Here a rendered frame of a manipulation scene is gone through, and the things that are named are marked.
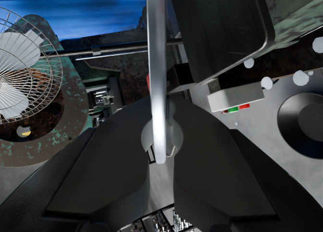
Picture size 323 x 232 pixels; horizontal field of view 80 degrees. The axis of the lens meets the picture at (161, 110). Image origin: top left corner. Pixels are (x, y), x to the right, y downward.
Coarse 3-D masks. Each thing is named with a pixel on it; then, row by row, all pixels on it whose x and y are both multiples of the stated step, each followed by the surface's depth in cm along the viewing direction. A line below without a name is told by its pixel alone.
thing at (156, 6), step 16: (160, 0) 8; (160, 16) 8; (160, 32) 8; (160, 48) 8; (160, 64) 9; (160, 80) 9; (160, 96) 9; (160, 112) 10; (160, 128) 11; (160, 144) 12; (160, 160) 15
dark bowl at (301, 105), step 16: (304, 96) 86; (320, 96) 79; (288, 112) 96; (304, 112) 92; (320, 112) 86; (288, 128) 98; (304, 128) 94; (320, 128) 88; (288, 144) 96; (304, 144) 93; (320, 144) 88
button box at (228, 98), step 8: (232, 88) 49; (240, 88) 50; (248, 88) 51; (256, 88) 52; (264, 88) 62; (208, 96) 54; (216, 96) 50; (224, 96) 48; (232, 96) 49; (240, 96) 50; (248, 96) 50; (256, 96) 51; (216, 104) 51; (224, 104) 48; (232, 104) 48; (240, 104) 49
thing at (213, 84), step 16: (320, 32) 66; (288, 48) 60; (304, 48) 62; (240, 64) 53; (256, 64) 54; (272, 64) 56; (288, 64) 59; (304, 64) 61; (320, 64) 63; (224, 80) 50; (240, 80) 52; (256, 80) 54
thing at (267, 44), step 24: (192, 0) 26; (216, 0) 22; (240, 0) 19; (264, 0) 18; (192, 24) 27; (216, 24) 23; (240, 24) 20; (264, 24) 17; (192, 48) 29; (216, 48) 24; (240, 48) 20; (264, 48) 18; (192, 72) 30; (216, 72) 25
